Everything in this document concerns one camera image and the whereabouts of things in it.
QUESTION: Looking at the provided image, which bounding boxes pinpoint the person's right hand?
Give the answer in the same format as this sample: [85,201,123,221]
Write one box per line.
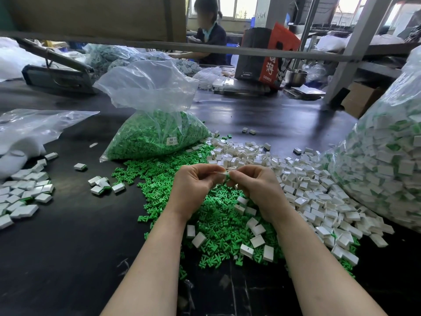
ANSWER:
[228,164,294,226]

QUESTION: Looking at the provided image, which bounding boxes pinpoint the person's left hand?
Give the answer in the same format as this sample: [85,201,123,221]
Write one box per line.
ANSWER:
[166,163,226,221]

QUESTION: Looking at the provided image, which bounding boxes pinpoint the pile of green parts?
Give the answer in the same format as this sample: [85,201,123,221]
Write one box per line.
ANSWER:
[112,143,359,279]

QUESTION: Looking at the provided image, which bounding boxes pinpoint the pile of white plastic caps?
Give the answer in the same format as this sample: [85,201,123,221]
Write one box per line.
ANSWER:
[186,135,396,267]

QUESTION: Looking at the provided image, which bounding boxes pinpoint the pile of assembled white pieces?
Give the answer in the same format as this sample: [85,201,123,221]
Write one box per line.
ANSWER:
[0,152,59,230]

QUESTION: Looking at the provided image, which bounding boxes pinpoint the person's right forearm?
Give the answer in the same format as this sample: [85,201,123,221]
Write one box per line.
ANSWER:
[271,210,388,316]

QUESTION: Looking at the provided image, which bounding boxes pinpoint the person's left forearm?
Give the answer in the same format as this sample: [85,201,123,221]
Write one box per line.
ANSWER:
[100,210,193,316]

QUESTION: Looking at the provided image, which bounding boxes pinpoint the bag of green clips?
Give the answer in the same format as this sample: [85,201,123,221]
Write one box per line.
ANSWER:
[93,60,213,163]

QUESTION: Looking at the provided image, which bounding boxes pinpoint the large bag of white caps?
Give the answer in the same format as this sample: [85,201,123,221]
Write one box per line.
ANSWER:
[327,44,421,233]

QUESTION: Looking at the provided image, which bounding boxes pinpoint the clear bag of pale parts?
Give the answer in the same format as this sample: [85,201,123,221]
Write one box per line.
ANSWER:
[84,44,203,78]

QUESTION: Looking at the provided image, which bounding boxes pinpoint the white paper sheets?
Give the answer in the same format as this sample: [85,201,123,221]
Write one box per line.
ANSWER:
[284,85,326,101]

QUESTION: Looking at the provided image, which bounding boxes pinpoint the crumpled white plastic bag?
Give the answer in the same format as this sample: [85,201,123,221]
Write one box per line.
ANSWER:
[193,65,229,91]

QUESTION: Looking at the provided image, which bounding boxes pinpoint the metal bowl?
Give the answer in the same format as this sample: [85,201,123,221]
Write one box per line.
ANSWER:
[285,69,309,87]

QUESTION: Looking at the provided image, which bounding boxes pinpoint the black and red box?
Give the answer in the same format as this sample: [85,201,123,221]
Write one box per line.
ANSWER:
[235,23,301,88]

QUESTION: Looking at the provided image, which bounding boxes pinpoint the cardboard box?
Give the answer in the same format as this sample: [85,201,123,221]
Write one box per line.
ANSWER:
[342,81,385,119]

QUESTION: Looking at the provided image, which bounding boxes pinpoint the black table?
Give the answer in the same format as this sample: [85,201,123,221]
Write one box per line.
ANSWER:
[0,57,421,316]

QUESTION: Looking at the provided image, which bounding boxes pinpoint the empty clear plastic bag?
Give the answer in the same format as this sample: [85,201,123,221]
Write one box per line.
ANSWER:
[0,108,100,182]

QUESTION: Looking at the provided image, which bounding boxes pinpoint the white bags on shelf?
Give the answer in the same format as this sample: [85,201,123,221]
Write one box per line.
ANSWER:
[316,32,405,53]

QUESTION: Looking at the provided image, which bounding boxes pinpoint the brown board panel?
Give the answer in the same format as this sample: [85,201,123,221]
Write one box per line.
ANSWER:
[0,0,187,41]

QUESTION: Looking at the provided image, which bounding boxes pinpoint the white plastic sheet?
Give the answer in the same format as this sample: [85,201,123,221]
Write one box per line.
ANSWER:
[0,37,46,83]

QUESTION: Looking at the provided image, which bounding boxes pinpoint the grey metal shelf frame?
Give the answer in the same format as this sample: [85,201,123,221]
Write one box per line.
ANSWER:
[0,0,421,107]

